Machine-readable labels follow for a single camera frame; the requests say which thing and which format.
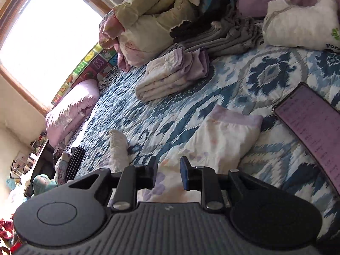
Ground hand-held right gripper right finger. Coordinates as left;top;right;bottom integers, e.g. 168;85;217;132
180;156;256;210

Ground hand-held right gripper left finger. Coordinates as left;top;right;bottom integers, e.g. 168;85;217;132
68;156;159;211

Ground white floral pajama pants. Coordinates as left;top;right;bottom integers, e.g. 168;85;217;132
107;105;264;205

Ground folded grey clothes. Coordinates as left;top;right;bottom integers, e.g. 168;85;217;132
174;12;263;58

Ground dark striped cloth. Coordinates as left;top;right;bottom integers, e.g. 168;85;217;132
66;146;87;181

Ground blue pink floral garment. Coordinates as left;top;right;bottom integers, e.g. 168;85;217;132
54;151;73;186

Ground folded cream towel stack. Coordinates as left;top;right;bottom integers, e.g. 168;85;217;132
135;46;211;103

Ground pink pillow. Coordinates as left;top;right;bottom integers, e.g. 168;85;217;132
45;79;101;150

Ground mint green garment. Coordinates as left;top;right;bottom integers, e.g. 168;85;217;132
31;173;58;197

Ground blue white patterned bedspread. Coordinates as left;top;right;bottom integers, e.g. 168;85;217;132
53;41;340;245

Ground dark side desk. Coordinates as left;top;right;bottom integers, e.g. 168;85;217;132
25;137;55;197

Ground colourful alphabet foam mat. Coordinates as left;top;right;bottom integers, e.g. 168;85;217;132
51;42;119;106

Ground smartphone with lit screen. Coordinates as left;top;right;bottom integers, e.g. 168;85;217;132
272;82;340;193

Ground yellow-green pink quilt bundle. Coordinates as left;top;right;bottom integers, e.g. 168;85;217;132
98;0;206;73

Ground black folded cloth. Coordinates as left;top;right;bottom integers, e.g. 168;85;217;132
169;4;215;40

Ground red cloth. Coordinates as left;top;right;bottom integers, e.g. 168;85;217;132
0;218;22;255

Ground bright window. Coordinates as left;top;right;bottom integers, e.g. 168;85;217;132
0;0;107;113

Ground white folded garment with print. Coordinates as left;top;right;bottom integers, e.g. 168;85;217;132
262;0;340;53

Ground purple pillow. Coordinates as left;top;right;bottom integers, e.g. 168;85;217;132
236;0;340;20

